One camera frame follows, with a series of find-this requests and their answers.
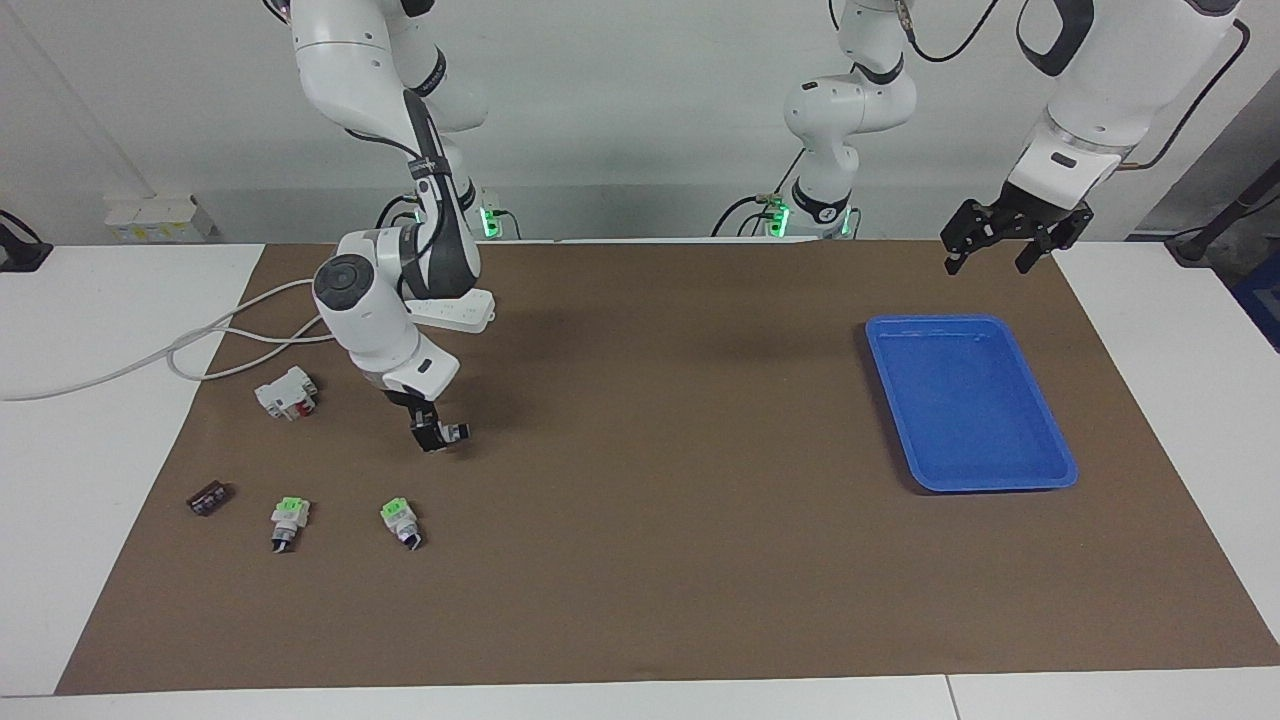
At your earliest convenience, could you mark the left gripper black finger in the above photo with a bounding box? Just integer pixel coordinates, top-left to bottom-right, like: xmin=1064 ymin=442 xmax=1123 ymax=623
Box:
xmin=1015 ymin=203 xmax=1094 ymax=274
xmin=940 ymin=198 xmax=996 ymax=276

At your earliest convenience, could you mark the white power strip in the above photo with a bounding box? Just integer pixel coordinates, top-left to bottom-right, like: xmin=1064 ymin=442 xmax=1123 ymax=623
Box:
xmin=405 ymin=288 xmax=497 ymax=334

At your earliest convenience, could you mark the black stand with pole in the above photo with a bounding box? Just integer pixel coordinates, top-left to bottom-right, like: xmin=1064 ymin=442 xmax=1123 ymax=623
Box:
xmin=1165 ymin=165 xmax=1280 ymax=266

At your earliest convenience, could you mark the blue plastic tray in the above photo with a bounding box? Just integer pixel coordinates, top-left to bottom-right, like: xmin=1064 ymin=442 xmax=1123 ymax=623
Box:
xmin=865 ymin=314 xmax=1079 ymax=494

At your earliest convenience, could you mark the blue crate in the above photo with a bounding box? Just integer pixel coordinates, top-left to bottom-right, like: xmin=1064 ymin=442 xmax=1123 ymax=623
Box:
xmin=1232 ymin=265 xmax=1280 ymax=353

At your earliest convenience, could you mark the brown table mat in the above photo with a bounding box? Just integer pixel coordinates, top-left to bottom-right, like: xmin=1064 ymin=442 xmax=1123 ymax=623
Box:
xmin=55 ymin=240 xmax=1280 ymax=696

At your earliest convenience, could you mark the black clamp base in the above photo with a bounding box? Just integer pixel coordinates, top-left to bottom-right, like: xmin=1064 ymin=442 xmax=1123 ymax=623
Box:
xmin=0 ymin=210 xmax=53 ymax=273

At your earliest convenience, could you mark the green and white switch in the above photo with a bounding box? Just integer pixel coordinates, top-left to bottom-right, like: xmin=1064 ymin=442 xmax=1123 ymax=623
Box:
xmin=269 ymin=496 xmax=311 ymax=556
xmin=379 ymin=497 xmax=424 ymax=552

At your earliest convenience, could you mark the white and red switch block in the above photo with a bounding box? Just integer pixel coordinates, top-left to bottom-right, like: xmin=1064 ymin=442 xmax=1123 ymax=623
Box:
xmin=254 ymin=366 xmax=321 ymax=422

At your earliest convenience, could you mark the white power strip cable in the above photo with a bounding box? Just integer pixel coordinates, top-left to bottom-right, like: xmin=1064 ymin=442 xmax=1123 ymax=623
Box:
xmin=0 ymin=279 xmax=339 ymax=403

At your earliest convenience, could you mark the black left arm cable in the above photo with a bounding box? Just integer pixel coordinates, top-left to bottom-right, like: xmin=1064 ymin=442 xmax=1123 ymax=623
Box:
xmin=1120 ymin=18 xmax=1251 ymax=169

